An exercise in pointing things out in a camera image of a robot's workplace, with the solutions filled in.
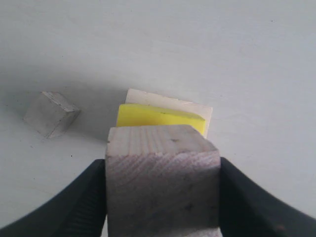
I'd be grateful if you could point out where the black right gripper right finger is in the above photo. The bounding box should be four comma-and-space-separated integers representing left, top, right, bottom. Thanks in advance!
219, 158, 316, 237

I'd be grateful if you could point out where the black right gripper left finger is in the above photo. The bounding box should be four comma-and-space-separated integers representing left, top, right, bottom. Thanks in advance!
0, 159, 107, 237

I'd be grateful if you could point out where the medium knotty wooden cube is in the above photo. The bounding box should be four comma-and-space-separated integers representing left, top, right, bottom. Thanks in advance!
105, 125, 221, 237

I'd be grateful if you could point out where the small pale wooden cube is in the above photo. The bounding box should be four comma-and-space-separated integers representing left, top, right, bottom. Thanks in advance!
23, 91, 80, 139

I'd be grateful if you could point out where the yellow cube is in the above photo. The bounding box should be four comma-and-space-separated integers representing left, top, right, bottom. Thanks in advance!
116, 104, 206, 135

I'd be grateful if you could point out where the large pale wooden cube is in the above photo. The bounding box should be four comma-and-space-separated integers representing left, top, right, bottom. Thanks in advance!
125, 88, 213, 138

